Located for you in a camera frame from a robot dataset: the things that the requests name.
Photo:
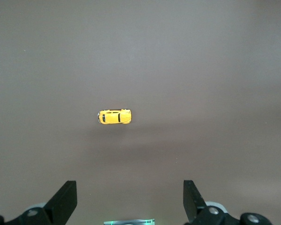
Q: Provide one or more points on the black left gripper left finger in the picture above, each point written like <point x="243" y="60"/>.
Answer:
<point x="61" y="206"/>

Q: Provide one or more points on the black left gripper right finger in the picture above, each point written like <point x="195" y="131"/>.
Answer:
<point x="194" y="206"/>

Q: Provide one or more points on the yellow beetle toy car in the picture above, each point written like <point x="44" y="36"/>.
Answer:
<point x="114" y="117"/>

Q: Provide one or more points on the brown table cover sheet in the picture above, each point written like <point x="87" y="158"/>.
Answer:
<point x="61" y="70"/>

